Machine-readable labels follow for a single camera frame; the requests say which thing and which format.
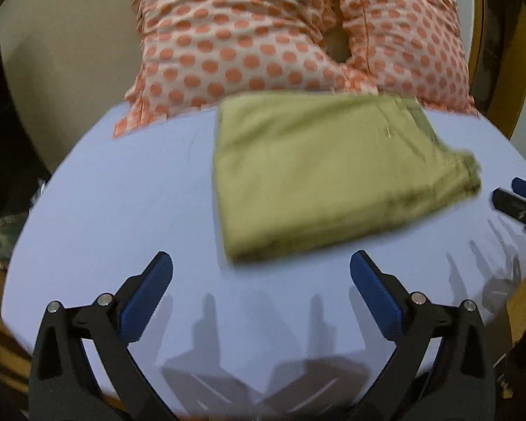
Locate wooden headboard frame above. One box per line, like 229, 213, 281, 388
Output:
456, 0, 526, 139

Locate khaki green pants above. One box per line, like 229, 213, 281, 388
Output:
214, 92, 482, 262

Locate orange polka dot pillow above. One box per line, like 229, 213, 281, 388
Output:
113, 0, 356, 139
338, 0, 477, 115

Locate white bed sheet mattress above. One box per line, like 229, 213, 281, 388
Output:
1, 106, 526, 419

